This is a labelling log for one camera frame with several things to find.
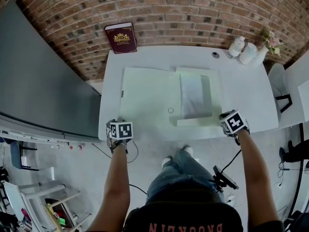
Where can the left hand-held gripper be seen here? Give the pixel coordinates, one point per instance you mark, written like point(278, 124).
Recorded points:
point(122, 130)

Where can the person's black shirt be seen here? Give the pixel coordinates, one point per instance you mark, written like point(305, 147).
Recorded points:
point(183, 214)

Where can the person's white shoe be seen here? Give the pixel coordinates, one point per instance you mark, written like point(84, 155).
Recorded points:
point(167, 161)
point(188, 150)

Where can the person's left forearm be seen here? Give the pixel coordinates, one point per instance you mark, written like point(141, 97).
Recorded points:
point(118, 190)

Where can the white plastic bottle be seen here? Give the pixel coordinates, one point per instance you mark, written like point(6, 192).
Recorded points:
point(235, 48)

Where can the grey paper sheet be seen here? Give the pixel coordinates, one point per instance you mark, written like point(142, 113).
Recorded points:
point(193, 98)

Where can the white round jar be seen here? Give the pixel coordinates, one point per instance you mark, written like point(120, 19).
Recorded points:
point(246, 54)

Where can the white shelf cart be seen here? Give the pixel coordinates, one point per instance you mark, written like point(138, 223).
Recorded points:
point(58, 202)

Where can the white marker tray rail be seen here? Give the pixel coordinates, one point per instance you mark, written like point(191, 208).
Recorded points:
point(33, 136)

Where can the dark red hardcover book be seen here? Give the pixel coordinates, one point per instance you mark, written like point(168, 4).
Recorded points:
point(122, 39)

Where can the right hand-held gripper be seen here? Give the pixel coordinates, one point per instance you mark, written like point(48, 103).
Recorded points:
point(235, 124)

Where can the blue chair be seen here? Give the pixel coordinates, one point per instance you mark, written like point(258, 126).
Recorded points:
point(17, 155)

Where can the pale green folder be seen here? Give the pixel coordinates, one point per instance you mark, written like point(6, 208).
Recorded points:
point(147, 95)

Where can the white paper roll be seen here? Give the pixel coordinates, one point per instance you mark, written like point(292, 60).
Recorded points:
point(51, 173)

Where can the black waist-mounted device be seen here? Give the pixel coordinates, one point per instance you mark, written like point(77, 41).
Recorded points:
point(225, 178)

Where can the person's blue jeans legs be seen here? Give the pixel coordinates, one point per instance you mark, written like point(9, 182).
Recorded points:
point(183, 175)

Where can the grey partition panel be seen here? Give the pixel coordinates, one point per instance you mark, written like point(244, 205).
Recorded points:
point(41, 81)

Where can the white chair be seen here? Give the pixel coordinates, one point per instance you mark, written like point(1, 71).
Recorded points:
point(277, 81)

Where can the person's left white shoe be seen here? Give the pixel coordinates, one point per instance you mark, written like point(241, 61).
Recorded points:
point(167, 161)

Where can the white side table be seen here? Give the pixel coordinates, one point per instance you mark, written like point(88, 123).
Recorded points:
point(293, 98)

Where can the person's right forearm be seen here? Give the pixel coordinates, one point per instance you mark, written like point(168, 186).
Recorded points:
point(256, 182)

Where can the person's right white shoe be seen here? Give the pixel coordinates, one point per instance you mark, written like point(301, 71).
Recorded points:
point(188, 150)

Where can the white vase with pink flowers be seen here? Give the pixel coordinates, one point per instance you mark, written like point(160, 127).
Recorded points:
point(266, 47)

